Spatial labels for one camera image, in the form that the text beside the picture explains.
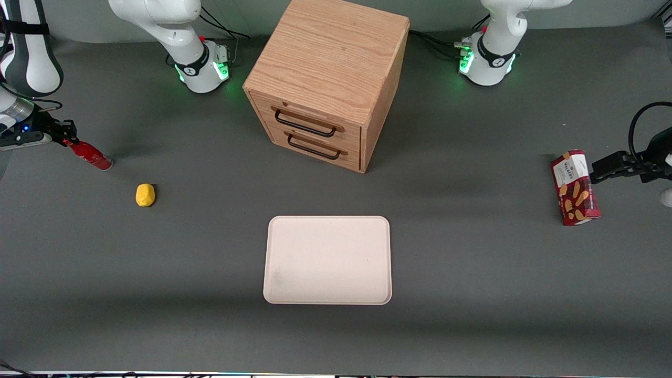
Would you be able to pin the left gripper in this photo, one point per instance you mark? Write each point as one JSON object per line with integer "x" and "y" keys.
{"x": 641, "y": 165}

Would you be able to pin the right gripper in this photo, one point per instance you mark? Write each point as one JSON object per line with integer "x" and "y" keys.
{"x": 43, "y": 126}

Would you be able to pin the red coke bottle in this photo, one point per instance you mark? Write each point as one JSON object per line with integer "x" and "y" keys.
{"x": 92, "y": 156}

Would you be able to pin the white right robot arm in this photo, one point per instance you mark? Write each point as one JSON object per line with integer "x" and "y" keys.
{"x": 173, "y": 31}

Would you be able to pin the beige plastic tray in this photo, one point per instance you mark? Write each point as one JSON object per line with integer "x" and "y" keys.
{"x": 328, "y": 260}

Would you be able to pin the red biscuit box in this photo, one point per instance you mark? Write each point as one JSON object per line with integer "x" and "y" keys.
{"x": 576, "y": 189}

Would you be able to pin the yellow lemon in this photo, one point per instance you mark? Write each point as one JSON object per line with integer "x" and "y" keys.
{"x": 145, "y": 195}

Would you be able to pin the wooden drawer front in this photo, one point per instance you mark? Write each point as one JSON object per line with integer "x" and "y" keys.
{"x": 315, "y": 118}
{"x": 336, "y": 153}

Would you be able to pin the wooden drawer cabinet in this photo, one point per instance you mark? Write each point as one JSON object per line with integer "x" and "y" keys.
{"x": 331, "y": 52}

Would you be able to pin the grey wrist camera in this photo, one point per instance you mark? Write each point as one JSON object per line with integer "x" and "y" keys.
{"x": 21, "y": 142}

